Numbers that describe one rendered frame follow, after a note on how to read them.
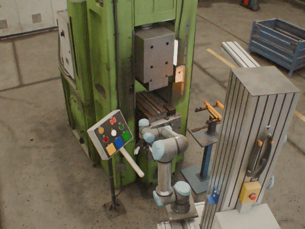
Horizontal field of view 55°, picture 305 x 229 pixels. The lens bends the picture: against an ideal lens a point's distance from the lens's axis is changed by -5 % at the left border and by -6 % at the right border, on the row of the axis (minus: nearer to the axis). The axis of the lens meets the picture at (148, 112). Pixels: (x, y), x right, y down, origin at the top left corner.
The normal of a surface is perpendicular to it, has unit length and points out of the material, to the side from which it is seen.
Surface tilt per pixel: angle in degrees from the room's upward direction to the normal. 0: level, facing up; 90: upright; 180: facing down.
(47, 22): 90
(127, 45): 90
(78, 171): 0
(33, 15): 86
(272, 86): 0
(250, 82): 0
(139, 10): 90
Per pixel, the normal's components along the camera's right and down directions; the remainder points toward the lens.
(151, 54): 0.51, 0.51
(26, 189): 0.01, -0.81
